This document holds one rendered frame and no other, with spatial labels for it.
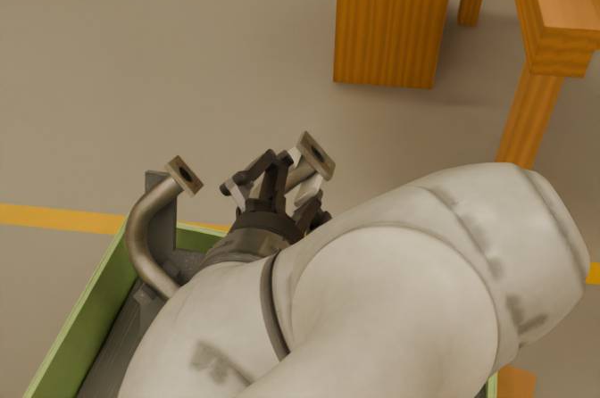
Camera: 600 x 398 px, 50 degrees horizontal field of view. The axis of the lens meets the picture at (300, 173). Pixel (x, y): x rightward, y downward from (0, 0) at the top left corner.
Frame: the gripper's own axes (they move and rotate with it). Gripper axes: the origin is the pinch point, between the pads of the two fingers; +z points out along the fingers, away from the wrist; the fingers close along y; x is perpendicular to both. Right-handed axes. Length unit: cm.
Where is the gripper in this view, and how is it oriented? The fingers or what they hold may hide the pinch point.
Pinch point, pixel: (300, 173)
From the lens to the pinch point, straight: 72.3
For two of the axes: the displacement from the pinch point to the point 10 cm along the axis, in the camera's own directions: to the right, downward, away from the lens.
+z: 1.7, -4.0, 9.0
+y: -6.5, -7.3, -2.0
